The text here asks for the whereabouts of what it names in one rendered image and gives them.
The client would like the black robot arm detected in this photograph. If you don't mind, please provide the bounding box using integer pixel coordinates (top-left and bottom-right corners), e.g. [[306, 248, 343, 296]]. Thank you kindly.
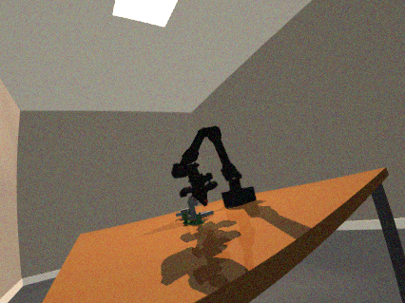
[[171, 125, 243, 191]]

